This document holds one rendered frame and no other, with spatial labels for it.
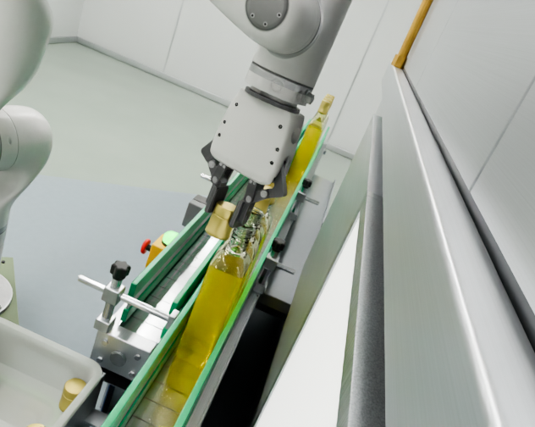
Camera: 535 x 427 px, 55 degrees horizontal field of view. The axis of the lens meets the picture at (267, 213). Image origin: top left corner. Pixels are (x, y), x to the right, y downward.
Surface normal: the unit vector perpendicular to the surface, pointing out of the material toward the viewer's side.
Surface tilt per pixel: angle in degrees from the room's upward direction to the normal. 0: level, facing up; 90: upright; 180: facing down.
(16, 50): 98
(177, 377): 0
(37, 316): 0
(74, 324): 0
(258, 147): 86
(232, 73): 90
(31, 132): 54
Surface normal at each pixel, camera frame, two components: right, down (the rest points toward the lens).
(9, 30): 0.12, 0.57
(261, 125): -0.41, 0.14
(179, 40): -0.20, 0.34
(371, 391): 0.35, -0.85
